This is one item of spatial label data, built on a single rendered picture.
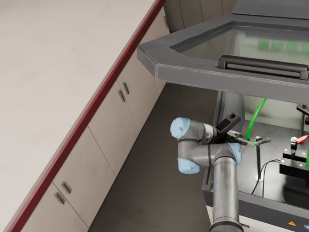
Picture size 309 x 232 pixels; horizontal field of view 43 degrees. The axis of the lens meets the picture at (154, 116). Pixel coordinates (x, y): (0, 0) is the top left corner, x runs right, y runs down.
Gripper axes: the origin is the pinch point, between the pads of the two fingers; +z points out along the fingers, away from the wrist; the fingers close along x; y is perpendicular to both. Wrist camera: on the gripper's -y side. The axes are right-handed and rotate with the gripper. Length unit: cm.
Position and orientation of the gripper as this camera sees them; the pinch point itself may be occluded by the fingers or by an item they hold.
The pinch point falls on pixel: (247, 139)
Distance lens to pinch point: 162.3
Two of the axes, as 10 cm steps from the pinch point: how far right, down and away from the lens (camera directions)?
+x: 4.2, 4.3, -8.0
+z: 8.2, 2.1, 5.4
